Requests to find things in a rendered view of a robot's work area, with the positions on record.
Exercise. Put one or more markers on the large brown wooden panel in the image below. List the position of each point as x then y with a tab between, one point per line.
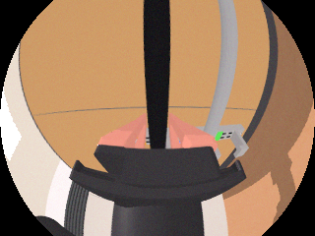
81	63

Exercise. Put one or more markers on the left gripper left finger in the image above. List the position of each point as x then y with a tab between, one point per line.
126	135

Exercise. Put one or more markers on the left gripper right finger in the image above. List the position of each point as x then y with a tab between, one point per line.
189	136

